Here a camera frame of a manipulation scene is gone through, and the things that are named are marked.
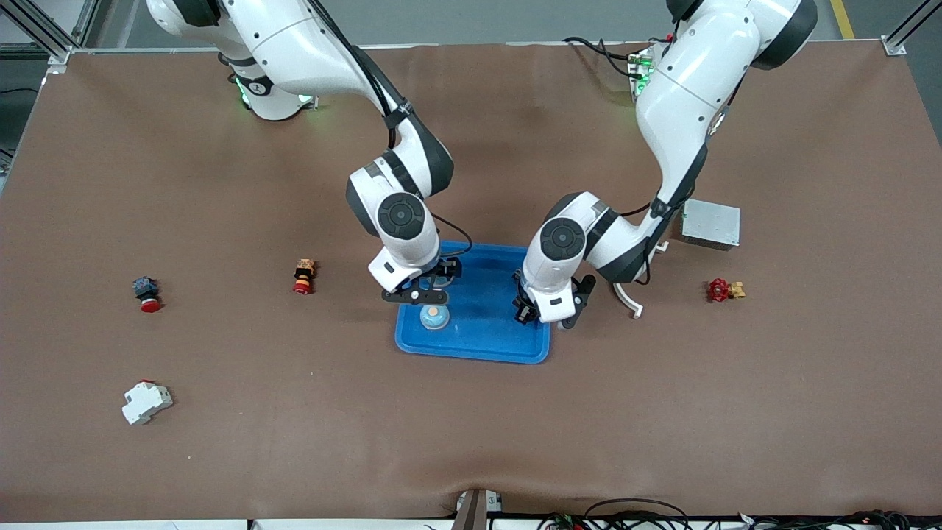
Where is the blue plastic tray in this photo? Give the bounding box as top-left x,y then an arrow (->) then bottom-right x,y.
394,239 -> 554,365

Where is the white curved pipe clamp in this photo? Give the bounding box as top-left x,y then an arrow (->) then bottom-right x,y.
613,241 -> 670,319

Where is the silver metal box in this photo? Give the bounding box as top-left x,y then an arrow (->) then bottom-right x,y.
681,199 -> 741,252

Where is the red pushbutton blue block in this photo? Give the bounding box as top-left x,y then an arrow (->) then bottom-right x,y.
132,276 -> 163,314

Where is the white circuit breaker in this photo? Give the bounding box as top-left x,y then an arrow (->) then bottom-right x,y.
121,380 -> 174,426

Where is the black looped cable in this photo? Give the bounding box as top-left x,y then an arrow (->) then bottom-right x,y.
541,498 -> 693,530

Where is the black arm base cable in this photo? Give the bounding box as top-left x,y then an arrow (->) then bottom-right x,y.
563,37 -> 641,78

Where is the black cable bundle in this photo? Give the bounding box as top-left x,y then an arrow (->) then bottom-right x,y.
736,509 -> 917,530

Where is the aluminium frame post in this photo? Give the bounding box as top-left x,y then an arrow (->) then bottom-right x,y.
0,0 -> 100,74
882,0 -> 942,57

